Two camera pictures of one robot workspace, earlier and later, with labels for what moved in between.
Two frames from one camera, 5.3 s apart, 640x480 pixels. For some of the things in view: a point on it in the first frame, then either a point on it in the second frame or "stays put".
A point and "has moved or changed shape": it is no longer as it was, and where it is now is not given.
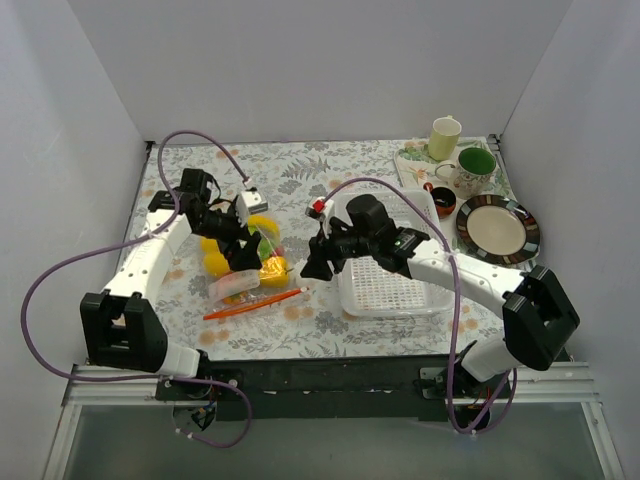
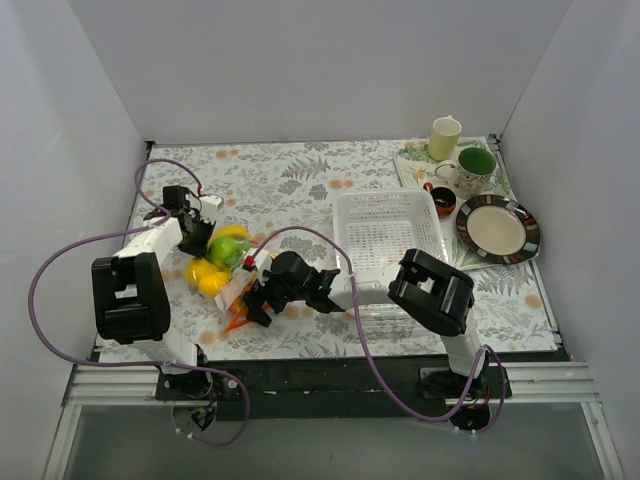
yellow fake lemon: x=215 y=263 → x=197 y=267
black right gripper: x=326 y=245 → x=265 y=296
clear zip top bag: x=233 y=292 has moved or changed shape
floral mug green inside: x=472 y=172 stays put
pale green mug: x=444 y=136 stays put
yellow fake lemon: x=210 y=248 → x=211 y=283
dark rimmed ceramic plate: x=498 y=229 stays put
